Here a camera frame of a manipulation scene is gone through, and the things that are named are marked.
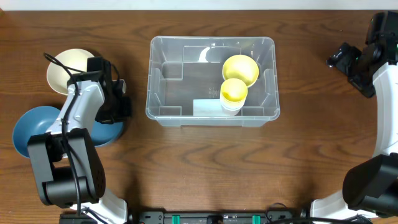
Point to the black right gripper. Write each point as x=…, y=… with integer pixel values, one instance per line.
x=359, y=86

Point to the yellow cup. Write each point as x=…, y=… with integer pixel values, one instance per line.
x=233, y=90

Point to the dark blue bowl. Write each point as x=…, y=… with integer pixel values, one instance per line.
x=104, y=134
x=34, y=122

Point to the yellow small bowl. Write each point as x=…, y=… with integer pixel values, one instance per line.
x=241, y=67

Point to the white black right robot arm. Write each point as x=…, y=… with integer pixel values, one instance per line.
x=369, y=189

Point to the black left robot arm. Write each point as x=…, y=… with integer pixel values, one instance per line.
x=67, y=168

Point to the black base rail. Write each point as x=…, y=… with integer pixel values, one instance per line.
x=270, y=216

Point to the cream white cup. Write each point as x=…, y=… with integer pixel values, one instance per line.
x=231, y=106

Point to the cream large bowl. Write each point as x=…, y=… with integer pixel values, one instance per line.
x=57, y=77

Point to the clear plastic storage container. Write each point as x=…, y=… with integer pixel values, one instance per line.
x=185, y=77

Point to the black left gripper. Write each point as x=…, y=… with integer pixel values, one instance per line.
x=116, y=111

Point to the pink cup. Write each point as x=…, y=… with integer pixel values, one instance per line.
x=229, y=112

